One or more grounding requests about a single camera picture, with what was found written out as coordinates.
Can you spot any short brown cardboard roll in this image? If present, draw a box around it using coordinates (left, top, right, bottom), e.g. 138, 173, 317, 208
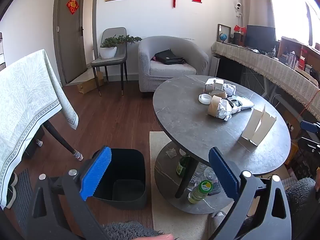
209, 90, 228, 99

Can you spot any red diamond door decoration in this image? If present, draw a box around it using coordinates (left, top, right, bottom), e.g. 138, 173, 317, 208
66, 0, 78, 15

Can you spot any green-capped drink bottle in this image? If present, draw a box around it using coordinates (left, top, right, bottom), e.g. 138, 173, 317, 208
188, 180, 213, 204

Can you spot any clear plastic water bottle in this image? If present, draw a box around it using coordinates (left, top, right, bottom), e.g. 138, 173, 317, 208
192, 162, 217, 183

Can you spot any white sneaker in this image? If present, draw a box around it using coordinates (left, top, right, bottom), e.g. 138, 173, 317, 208
5, 172, 18, 209

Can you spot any black monitor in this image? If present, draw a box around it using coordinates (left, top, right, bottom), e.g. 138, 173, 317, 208
246, 25, 276, 49

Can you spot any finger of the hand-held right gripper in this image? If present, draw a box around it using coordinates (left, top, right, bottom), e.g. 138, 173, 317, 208
301, 120, 320, 133
297, 137, 320, 153

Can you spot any cream rug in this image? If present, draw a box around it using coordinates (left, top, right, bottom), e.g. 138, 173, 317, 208
149, 131, 238, 240

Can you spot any green glass bottle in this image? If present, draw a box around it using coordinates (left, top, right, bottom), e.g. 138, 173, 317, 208
176, 155, 191, 178

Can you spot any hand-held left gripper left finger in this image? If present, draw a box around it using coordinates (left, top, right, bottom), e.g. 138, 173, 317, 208
26, 145, 113, 240

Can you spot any wooden picture frame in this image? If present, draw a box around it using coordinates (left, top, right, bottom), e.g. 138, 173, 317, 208
216, 24, 232, 43

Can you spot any grey door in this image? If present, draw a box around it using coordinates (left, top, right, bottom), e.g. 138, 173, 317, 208
57, 0, 88, 83

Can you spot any pale green patterned tablecloth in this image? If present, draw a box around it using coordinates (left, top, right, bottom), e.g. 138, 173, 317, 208
0, 49, 79, 209

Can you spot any large brown cardboard roll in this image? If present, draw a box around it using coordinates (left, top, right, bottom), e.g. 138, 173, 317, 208
207, 95, 222, 117

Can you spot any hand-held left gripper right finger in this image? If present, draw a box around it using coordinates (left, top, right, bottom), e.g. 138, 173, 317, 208
208, 147, 292, 240

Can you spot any white blue plastic package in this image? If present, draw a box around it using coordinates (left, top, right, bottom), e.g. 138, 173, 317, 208
229, 95, 255, 113

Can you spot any crumpled white wrapper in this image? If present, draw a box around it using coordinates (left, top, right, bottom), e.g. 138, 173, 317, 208
217, 99, 233, 122

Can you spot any small open white box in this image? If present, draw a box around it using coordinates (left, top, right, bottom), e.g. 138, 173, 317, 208
204, 78, 225, 93

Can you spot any wooden desktop shelf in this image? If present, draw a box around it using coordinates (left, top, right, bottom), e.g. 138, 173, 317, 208
277, 36, 320, 80

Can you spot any grey white slipper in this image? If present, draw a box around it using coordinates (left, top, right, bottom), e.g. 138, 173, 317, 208
211, 210, 227, 233

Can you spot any dark green trash bin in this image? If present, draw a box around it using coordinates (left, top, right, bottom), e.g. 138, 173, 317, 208
91, 148, 147, 210

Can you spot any round grey marble table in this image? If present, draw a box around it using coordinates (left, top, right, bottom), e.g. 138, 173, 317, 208
153, 75, 292, 214

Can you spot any black leather bag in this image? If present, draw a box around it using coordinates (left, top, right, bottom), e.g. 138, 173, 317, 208
154, 49, 187, 65

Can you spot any crumpled white paper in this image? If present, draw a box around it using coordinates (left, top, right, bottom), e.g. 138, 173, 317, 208
223, 83, 236, 96

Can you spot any bright window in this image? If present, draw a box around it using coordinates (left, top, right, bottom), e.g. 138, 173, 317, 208
265, 0, 320, 48

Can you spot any grey dining chair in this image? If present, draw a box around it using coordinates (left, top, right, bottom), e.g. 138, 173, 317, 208
90, 27, 128, 97

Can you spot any potted bonsai plant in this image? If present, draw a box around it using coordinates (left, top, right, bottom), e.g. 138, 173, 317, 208
99, 35, 142, 59

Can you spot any grey fabric armchair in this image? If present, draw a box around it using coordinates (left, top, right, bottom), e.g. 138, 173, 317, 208
138, 36, 209, 93

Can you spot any torn white cardboard box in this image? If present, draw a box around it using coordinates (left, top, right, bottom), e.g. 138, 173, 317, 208
241, 104, 277, 146

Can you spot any white panel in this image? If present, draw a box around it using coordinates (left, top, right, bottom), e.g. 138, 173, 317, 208
209, 55, 221, 77

